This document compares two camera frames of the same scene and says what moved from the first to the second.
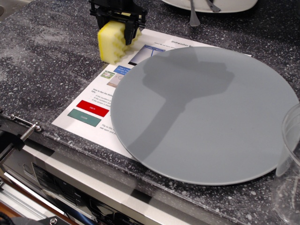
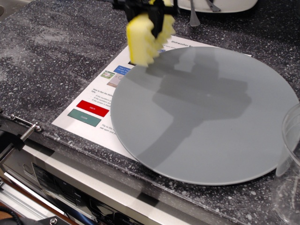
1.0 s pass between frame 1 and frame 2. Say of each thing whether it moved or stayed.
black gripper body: moved
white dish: stayed
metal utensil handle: stayed
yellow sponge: moved
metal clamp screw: stayed
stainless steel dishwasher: stayed
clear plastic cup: stayed
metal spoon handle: stayed
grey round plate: stayed
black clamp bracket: stayed
